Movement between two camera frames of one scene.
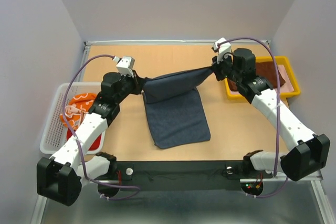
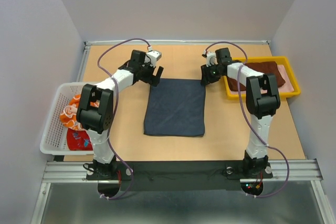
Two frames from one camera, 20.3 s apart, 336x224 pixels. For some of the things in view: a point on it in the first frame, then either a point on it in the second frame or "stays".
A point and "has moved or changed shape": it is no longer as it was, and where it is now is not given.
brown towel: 264,71 stays
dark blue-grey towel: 175,108 has moved or changed shape
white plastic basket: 54,134 stays
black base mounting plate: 185,176 stays
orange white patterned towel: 79,104 stays
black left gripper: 137,82 -> 153,80
